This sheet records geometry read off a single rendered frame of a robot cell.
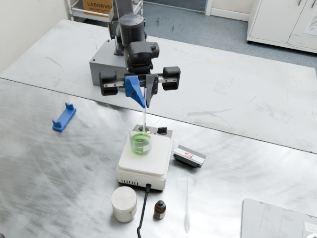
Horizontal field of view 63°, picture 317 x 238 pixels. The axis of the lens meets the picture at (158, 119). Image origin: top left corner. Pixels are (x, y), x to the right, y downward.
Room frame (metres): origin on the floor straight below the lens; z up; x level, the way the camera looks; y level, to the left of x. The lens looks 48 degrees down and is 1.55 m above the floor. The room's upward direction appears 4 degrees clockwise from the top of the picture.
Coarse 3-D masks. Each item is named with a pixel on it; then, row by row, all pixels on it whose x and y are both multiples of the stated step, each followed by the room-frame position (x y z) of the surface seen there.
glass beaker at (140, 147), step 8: (136, 120) 0.43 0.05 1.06; (128, 128) 0.40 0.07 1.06; (136, 128) 0.43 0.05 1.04; (152, 128) 0.41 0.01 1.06; (152, 136) 0.40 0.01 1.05; (136, 144) 0.37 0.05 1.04; (144, 144) 0.38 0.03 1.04; (152, 144) 0.40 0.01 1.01; (136, 152) 0.38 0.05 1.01; (144, 152) 0.38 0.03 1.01
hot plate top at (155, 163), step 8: (128, 136) 0.44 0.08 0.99; (160, 136) 0.45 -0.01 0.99; (128, 144) 0.41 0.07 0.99; (160, 144) 0.42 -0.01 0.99; (168, 144) 0.42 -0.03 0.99; (128, 152) 0.39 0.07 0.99; (152, 152) 0.39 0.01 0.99; (160, 152) 0.39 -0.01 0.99; (168, 152) 0.40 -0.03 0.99; (120, 160) 0.36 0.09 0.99; (128, 160) 0.36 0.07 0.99; (136, 160) 0.36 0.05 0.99; (144, 160) 0.36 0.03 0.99; (152, 160) 0.37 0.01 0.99; (160, 160) 0.37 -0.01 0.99; (128, 168) 0.34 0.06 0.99; (136, 168) 0.34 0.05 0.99; (144, 168) 0.34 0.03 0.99; (152, 168) 0.34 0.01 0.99; (160, 168) 0.34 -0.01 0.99
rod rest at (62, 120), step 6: (66, 102) 0.60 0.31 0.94; (66, 108) 0.60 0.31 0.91; (72, 108) 0.59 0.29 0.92; (66, 114) 0.57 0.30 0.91; (72, 114) 0.57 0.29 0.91; (54, 120) 0.52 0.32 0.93; (60, 120) 0.54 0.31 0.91; (66, 120) 0.54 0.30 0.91; (54, 126) 0.52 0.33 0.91; (60, 126) 0.51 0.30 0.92
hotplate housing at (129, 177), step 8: (168, 160) 0.39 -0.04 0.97; (120, 168) 0.35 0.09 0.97; (120, 176) 0.34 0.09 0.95; (128, 176) 0.33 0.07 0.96; (136, 176) 0.33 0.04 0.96; (144, 176) 0.33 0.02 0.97; (152, 176) 0.33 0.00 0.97; (160, 176) 0.33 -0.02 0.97; (128, 184) 0.34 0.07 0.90; (136, 184) 0.33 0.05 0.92; (144, 184) 0.33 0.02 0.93; (152, 184) 0.33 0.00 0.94; (160, 184) 0.32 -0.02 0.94
